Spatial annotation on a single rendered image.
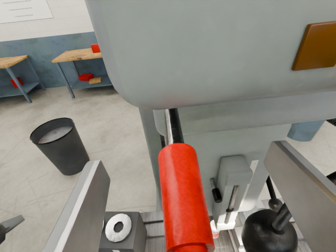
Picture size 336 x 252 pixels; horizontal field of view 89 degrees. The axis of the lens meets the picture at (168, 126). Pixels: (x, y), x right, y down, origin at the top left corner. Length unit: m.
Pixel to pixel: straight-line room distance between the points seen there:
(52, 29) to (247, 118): 4.97
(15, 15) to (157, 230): 5.10
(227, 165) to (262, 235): 0.10
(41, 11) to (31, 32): 0.54
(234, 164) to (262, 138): 0.06
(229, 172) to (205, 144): 0.06
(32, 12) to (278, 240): 5.18
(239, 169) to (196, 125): 0.12
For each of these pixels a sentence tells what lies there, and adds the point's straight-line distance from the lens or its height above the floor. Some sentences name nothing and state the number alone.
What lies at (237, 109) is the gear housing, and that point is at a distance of 0.21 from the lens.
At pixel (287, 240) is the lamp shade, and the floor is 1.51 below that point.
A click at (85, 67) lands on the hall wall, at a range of 5.05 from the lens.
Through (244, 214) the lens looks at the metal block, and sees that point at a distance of 0.78.
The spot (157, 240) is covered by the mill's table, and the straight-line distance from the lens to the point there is 0.87.
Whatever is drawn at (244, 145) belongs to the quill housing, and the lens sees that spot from 0.31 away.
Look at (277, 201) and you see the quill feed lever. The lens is 0.49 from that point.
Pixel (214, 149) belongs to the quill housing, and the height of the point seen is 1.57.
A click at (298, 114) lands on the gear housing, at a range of 0.26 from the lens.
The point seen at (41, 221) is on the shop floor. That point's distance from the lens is 2.45.
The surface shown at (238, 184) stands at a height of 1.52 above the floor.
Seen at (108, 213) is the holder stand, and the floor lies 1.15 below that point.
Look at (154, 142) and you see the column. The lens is 0.90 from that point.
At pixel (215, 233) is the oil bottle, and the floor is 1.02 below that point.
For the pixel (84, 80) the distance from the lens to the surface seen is 4.79.
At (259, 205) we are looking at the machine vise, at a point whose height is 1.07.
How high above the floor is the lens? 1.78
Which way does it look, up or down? 38 degrees down
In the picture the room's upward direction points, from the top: 6 degrees counter-clockwise
